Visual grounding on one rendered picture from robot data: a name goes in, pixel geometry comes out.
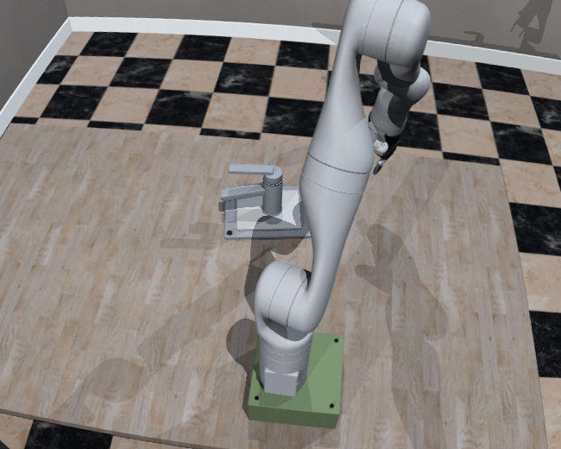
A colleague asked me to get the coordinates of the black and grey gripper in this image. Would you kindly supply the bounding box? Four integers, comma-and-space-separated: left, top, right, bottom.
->
368, 106, 407, 174

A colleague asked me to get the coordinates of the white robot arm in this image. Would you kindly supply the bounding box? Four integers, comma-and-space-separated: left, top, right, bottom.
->
254, 0, 431, 396

